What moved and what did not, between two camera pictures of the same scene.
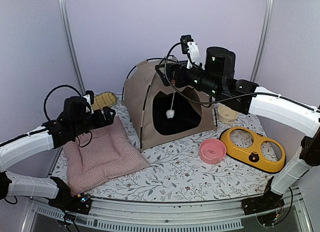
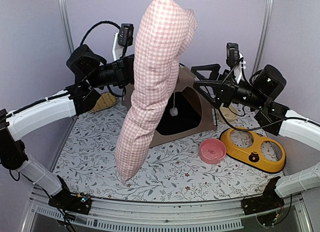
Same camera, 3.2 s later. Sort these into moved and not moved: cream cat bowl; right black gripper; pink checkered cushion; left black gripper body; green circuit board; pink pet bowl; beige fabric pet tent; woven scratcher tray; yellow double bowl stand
Moved: left black gripper body; pink checkered cushion; right black gripper
Not moved: woven scratcher tray; yellow double bowl stand; beige fabric pet tent; cream cat bowl; pink pet bowl; green circuit board
